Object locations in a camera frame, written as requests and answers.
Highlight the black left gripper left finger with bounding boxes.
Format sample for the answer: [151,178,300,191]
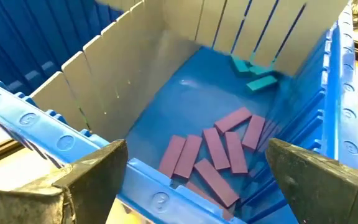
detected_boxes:
[0,139,129,224]

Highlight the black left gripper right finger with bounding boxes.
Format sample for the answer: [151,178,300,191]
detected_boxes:
[265,138,358,224]

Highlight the teal foam blocks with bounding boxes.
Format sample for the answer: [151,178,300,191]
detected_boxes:
[213,107,254,135]

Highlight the teal wooden block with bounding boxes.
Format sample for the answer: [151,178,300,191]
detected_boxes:
[231,55,251,77]
[246,75,278,93]

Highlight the large blue plastic bin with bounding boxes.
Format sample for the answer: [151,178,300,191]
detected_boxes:
[0,0,358,224]

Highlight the short grey slotted divider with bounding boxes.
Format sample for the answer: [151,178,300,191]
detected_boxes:
[163,0,349,77]

